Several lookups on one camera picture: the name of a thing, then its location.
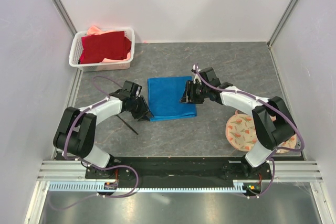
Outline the floral round pot holder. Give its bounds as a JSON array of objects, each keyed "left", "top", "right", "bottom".
[{"left": 225, "top": 110, "right": 299, "bottom": 154}]

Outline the purple cable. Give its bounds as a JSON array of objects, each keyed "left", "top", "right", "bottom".
[
  {"left": 48, "top": 76, "right": 140, "bottom": 210},
  {"left": 191, "top": 63, "right": 307, "bottom": 198}
]

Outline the grey slotted cable duct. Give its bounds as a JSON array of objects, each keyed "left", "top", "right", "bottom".
[{"left": 49, "top": 181, "right": 261, "bottom": 193}]

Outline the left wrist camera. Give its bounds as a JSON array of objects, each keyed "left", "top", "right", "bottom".
[{"left": 120, "top": 80, "right": 142, "bottom": 97}]

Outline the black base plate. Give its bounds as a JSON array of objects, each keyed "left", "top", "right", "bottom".
[{"left": 85, "top": 155, "right": 271, "bottom": 182}]

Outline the pink cloth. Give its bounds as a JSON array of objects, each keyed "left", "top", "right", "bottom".
[{"left": 87, "top": 25, "right": 115, "bottom": 36}]

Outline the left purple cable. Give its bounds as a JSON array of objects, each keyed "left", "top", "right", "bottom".
[{"left": 48, "top": 76, "right": 140, "bottom": 210}]

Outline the white plastic basket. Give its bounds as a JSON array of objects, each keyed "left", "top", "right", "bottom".
[{"left": 69, "top": 26, "right": 135, "bottom": 71}]

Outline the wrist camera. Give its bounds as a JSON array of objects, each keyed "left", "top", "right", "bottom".
[
  {"left": 194, "top": 67, "right": 220, "bottom": 88},
  {"left": 120, "top": 80, "right": 142, "bottom": 97}
]

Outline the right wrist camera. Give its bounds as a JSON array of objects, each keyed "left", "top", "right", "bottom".
[{"left": 194, "top": 67, "right": 220, "bottom": 88}]

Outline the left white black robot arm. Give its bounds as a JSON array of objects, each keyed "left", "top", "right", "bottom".
[{"left": 53, "top": 90, "right": 153, "bottom": 178}]

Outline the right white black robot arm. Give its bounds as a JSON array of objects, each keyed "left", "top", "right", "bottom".
[{"left": 180, "top": 80, "right": 297, "bottom": 179}]

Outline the red cloth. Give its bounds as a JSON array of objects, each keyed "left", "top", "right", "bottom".
[{"left": 79, "top": 31, "right": 131, "bottom": 64}]

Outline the blue cloth napkin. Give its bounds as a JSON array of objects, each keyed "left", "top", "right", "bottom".
[{"left": 148, "top": 76, "right": 197, "bottom": 122}]

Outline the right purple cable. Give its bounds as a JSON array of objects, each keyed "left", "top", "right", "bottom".
[{"left": 191, "top": 63, "right": 307, "bottom": 198}]

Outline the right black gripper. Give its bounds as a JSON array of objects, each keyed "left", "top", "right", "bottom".
[{"left": 179, "top": 80, "right": 209, "bottom": 104}]

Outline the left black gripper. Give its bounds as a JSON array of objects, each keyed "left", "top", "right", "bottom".
[{"left": 128, "top": 96, "right": 154, "bottom": 122}]

